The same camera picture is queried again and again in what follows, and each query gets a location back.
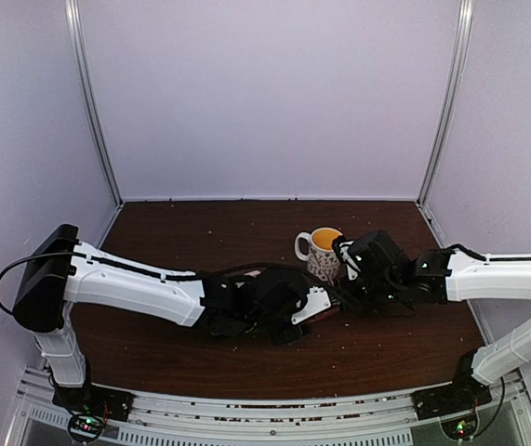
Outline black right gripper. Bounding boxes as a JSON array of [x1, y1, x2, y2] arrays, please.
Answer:
[[331, 276, 403, 314]]

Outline rose gold wire glasses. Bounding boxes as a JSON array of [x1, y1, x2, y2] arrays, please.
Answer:
[[303, 277, 339, 325]]

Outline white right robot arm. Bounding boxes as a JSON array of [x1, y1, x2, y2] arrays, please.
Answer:
[[332, 230, 531, 411]]

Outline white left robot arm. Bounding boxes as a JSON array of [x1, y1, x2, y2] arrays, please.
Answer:
[[0, 224, 310, 413]]

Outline white floral mug yellow inside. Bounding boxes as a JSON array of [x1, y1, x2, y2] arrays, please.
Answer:
[[294, 227, 342, 284]]

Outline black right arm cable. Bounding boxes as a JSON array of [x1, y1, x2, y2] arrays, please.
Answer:
[[441, 243, 531, 264]]

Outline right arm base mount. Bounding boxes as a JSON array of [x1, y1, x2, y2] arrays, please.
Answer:
[[412, 383, 492, 442]]

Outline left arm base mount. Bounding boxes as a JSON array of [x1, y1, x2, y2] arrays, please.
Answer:
[[52, 386, 134, 443]]

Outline aluminium right corner post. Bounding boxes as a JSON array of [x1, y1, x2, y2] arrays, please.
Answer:
[[417, 0, 475, 208]]

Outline aluminium corner post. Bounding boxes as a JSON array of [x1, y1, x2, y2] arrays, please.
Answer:
[[417, 0, 475, 208], [64, 0, 124, 208]]

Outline aluminium left corner post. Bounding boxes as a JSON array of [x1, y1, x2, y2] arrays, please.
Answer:
[[64, 0, 124, 208]]

